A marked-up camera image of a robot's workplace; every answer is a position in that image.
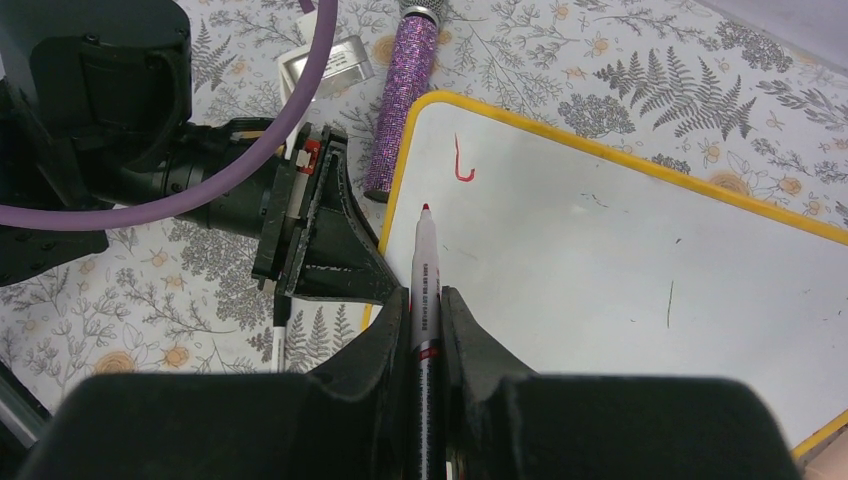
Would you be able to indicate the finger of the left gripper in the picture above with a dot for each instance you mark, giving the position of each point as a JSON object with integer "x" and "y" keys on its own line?
{"x": 333, "y": 255}

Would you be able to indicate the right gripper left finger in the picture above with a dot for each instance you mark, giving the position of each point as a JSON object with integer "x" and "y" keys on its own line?
{"x": 345, "y": 419}

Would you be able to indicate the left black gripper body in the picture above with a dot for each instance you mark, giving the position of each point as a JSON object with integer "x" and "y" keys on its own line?
{"x": 287, "y": 195}

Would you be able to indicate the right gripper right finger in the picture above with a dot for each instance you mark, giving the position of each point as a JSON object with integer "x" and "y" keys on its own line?
{"x": 507, "y": 421}

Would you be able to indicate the red whiteboard marker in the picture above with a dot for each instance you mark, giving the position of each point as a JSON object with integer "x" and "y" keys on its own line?
{"x": 427, "y": 447}

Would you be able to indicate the yellow framed whiteboard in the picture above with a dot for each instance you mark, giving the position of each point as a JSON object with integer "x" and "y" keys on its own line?
{"x": 580, "y": 258}

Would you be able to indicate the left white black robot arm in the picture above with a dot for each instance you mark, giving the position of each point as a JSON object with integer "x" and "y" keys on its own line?
{"x": 96, "y": 135}

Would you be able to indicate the black whiteboard marker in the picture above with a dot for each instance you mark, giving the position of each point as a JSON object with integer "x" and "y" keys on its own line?
{"x": 281, "y": 316}

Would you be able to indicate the purple glitter microphone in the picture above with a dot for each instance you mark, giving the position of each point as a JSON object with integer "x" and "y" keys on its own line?
{"x": 408, "y": 74}

